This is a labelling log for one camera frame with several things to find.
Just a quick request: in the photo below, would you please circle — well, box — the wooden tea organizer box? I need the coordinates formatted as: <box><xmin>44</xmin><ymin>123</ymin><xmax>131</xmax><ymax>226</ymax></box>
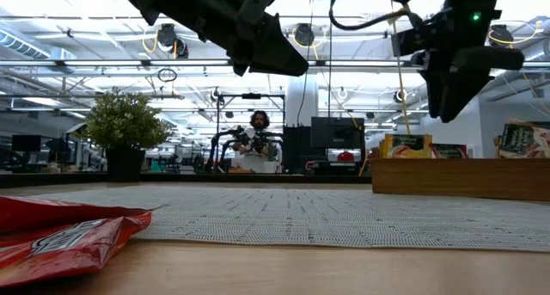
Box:
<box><xmin>370</xmin><ymin>157</ymin><xmax>550</xmax><ymax>202</ymax></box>

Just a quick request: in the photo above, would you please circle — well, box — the background black rig frame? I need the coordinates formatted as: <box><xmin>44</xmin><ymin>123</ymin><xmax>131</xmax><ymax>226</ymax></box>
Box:
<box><xmin>216</xmin><ymin>92</ymin><xmax>286</xmax><ymax>175</ymax></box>

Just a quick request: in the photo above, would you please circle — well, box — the person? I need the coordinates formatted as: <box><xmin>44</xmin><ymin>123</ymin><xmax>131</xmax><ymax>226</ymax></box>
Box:
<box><xmin>231</xmin><ymin>109</ymin><xmax>284</xmax><ymax>175</ymax></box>

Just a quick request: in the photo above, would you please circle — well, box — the beige vanilla cinnamon tea packet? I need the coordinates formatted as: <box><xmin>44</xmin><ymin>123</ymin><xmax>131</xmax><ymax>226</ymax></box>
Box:
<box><xmin>497</xmin><ymin>120</ymin><xmax>550</xmax><ymax>160</ymax></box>

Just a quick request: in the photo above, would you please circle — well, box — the black computer monitor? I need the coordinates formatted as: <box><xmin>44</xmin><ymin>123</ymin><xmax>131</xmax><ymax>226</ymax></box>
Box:
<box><xmin>310</xmin><ymin>116</ymin><xmax>366</xmax><ymax>151</ymax></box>

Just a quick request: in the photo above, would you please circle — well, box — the yellow power cable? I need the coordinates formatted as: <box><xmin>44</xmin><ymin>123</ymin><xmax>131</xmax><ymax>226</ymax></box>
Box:
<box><xmin>388</xmin><ymin>0</ymin><xmax>413</xmax><ymax>136</ymax></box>

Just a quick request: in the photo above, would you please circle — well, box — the black right camera cable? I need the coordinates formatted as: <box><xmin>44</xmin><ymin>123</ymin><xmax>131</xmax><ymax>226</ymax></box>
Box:
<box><xmin>328</xmin><ymin>0</ymin><xmax>409</xmax><ymax>32</ymax></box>

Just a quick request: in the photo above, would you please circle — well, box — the small black monitor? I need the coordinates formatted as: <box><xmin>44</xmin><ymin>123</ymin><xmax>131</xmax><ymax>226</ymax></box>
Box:
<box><xmin>10</xmin><ymin>134</ymin><xmax>43</xmax><ymax>153</ymax></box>

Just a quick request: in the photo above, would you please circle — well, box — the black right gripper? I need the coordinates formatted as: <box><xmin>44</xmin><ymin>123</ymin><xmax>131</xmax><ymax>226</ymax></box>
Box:
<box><xmin>412</xmin><ymin>0</ymin><xmax>525</xmax><ymax>124</ymax></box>

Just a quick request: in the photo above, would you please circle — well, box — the yellow tea packet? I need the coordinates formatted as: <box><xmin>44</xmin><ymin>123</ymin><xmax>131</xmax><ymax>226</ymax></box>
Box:
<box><xmin>379</xmin><ymin>132</ymin><xmax>434</xmax><ymax>160</ymax></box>

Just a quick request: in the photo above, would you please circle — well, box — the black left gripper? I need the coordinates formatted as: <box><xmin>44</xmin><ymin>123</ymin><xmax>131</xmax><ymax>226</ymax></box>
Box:
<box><xmin>113</xmin><ymin>0</ymin><xmax>309</xmax><ymax>77</ymax></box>

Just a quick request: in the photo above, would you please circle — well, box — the green plant in black pot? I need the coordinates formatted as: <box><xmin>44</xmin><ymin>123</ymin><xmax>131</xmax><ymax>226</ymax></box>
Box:
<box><xmin>81</xmin><ymin>91</ymin><xmax>173</xmax><ymax>183</ymax></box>

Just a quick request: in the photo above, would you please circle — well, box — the black aluminium table frame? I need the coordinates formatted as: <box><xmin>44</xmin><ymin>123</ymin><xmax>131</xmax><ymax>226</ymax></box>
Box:
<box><xmin>0</xmin><ymin>170</ymin><xmax>373</xmax><ymax>185</ymax></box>

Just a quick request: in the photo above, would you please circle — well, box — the grey woven placemat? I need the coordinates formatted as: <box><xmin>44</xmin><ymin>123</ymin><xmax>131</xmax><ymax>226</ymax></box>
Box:
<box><xmin>25</xmin><ymin>185</ymin><xmax>550</xmax><ymax>253</ymax></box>

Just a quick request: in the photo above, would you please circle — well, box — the white square column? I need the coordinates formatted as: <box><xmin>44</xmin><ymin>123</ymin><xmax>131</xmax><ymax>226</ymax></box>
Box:
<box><xmin>285</xmin><ymin>73</ymin><xmax>320</xmax><ymax>127</ymax></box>

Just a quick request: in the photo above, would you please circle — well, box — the black ceiling cord reel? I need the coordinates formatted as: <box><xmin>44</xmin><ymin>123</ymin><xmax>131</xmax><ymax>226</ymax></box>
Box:
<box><xmin>293</xmin><ymin>22</ymin><xmax>316</xmax><ymax>48</ymax></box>
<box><xmin>489</xmin><ymin>23</ymin><xmax>516</xmax><ymax>46</ymax></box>
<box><xmin>156</xmin><ymin>22</ymin><xmax>190</xmax><ymax>59</ymax></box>

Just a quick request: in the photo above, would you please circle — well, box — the black tall box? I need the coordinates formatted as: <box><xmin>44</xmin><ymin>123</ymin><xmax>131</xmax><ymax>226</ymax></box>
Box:
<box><xmin>282</xmin><ymin>126</ymin><xmax>313</xmax><ymax>175</ymax></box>

